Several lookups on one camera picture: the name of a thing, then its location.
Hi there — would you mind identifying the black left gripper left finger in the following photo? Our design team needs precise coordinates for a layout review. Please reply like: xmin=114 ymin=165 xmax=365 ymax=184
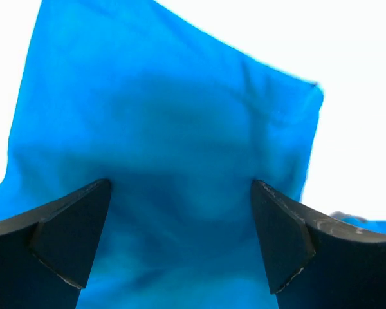
xmin=0 ymin=179 xmax=111 ymax=309

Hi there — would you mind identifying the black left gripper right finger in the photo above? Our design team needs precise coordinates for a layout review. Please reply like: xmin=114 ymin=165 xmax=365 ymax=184
xmin=251 ymin=181 xmax=386 ymax=308

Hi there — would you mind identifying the blue t shirt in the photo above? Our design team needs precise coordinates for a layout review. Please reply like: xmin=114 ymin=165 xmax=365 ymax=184
xmin=0 ymin=0 xmax=386 ymax=309

